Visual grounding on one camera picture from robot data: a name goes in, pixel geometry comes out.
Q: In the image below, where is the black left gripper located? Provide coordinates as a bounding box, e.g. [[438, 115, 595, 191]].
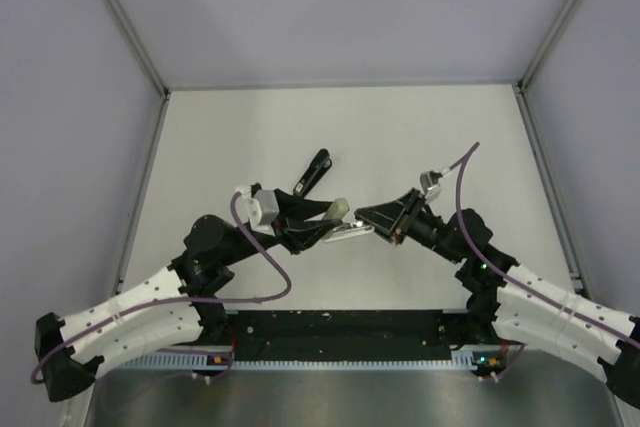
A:
[[223, 189, 343, 266]]

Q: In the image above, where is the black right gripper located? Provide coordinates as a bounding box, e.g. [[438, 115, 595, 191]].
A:
[[355, 189, 464, 265]]

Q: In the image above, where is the beige green stapler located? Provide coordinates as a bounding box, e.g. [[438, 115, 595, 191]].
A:
[[321, 198, 374, 244]]

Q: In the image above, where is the black stapler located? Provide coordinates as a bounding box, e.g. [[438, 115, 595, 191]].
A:
[[292, 148, 333, 198]]

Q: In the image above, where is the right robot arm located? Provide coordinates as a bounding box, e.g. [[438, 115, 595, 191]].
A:
[[355, 189, 639, 407]]

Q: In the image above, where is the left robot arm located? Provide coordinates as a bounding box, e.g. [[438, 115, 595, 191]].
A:
[[30, 185, 350, 402]]

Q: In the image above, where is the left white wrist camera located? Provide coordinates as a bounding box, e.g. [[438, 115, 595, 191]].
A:
[[236, 185, 280, 236]]

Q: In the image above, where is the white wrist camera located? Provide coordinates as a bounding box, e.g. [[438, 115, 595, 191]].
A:
[[419, 170, 443, 204], [236, 185, 280, 236]]

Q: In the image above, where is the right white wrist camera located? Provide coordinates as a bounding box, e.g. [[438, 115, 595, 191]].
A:
[[419, 170, 443, 204]]

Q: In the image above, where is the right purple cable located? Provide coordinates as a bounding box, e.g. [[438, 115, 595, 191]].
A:
[[439, 141, 640, 383]]

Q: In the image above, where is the purple cable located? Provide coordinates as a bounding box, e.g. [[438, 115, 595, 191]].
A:
[[439, 141, 640, 383], [30, 191, 294, 386]]

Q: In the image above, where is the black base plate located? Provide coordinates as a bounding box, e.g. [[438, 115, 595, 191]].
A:
[[190, 310, 474, 362]]

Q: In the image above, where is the white toothed cable duct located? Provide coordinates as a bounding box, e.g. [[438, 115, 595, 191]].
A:
[[134, 349, 506, 373]]

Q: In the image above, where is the aluminium frame rail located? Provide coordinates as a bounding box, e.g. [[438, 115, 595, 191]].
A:
[[74, 0, 174, 98]]

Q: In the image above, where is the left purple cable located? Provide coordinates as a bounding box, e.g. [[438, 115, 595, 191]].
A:
[[30, 191, 294, 386]]

